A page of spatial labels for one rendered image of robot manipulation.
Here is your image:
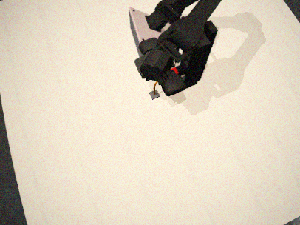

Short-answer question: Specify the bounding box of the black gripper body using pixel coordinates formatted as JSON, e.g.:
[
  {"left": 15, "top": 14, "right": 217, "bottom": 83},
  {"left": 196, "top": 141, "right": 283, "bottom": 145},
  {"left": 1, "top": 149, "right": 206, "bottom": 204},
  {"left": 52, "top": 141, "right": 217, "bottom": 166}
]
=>
[{"left": 139, "top": 37, "right": 186, "bottom": 97}]

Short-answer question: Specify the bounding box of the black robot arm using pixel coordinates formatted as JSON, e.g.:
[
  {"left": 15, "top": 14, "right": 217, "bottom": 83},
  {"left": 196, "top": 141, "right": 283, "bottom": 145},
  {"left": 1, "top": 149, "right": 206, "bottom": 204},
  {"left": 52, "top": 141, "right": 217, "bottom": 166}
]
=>
[{"left": 134, "top": 0, "right": 221, "bottom": 81}]

